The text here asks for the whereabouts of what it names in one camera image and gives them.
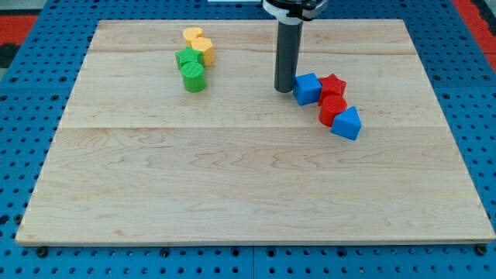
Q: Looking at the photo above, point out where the yellow hexagon block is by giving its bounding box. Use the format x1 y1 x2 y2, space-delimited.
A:
191 37 215 67

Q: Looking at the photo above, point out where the green cylinder block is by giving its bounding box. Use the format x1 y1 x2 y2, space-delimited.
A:
181 62 206 93

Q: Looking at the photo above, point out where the red star block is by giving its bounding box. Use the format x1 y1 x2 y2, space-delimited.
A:
318 74 347 106

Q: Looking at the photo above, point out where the yellow heart block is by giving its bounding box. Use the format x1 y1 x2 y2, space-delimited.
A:
182 26 203 47

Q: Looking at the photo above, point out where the green star block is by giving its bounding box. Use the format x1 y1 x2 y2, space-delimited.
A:
174 46 204 69

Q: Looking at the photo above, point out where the blue triangle block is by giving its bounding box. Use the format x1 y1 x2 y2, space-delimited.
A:
330 106 362 140

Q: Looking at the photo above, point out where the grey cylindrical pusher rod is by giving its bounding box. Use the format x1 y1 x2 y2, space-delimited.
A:
274 22 303 93

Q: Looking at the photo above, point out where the red cylinder block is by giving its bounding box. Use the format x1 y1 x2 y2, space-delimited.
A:
319 95 347 127

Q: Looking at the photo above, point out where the wooden board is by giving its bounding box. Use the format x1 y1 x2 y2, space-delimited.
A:
15 19 495 246

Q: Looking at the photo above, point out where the blue cube block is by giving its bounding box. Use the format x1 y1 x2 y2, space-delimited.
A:
293 73 322 106

